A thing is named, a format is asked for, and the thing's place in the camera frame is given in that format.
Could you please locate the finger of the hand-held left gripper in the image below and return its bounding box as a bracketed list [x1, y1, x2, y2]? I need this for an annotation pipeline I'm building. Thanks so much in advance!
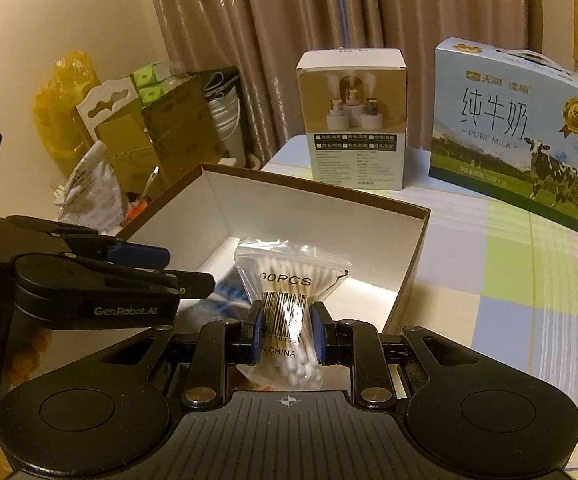
[6, 215, 171, 271]
[66, 255, 216, 301]

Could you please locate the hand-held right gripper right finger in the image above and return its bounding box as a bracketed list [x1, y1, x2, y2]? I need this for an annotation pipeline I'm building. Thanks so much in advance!
[311, 301, 490, 407]

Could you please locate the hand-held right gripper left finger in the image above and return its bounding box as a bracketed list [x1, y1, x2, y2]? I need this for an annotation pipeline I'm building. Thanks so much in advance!
[89, 301, 263, 409]

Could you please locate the cotton swab bag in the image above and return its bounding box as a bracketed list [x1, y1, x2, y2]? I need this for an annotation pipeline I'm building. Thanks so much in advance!
[233, 237, 353, 392]

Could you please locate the brown shoe box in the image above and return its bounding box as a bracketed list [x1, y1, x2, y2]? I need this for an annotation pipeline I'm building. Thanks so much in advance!
[114, 162, 432, 336]

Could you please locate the printed white plastic bag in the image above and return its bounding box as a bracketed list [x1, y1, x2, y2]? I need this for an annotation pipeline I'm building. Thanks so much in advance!
[58, 141, 130, 227]

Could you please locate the cardboard box with hang tab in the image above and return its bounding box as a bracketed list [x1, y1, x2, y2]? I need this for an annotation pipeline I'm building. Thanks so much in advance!
[74, 77, 164, 197]

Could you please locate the brown cardboard box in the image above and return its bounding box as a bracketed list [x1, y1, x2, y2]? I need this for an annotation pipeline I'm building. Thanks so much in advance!
[141, 76, 226, 187]

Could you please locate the small green tissue pack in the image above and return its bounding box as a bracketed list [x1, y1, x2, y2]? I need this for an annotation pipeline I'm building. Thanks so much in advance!
[134, 62, 164, 89]
[139, 85, 166, 107]

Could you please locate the yellow plastic bag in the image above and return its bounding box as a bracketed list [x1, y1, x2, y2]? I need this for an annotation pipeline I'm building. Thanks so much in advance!
[33, 50, 104, 162]

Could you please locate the plaid bed sheet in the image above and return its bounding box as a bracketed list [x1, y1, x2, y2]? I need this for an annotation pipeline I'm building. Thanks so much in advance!
[261, 135, 578, 461]

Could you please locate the beige humidifier box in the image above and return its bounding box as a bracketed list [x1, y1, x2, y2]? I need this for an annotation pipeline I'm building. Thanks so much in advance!
[296, 49, 410, 192]

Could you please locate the brown curtain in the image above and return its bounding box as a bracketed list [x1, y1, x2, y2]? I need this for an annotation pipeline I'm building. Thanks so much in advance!
[141, 0, 544, 171]

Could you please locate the blue milk carton box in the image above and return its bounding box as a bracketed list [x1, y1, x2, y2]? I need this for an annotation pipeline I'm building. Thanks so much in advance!
[428, 36, 578, 233]

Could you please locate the orange handled tool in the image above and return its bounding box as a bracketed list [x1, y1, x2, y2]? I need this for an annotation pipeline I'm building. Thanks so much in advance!
[123, 165, 160, 222]

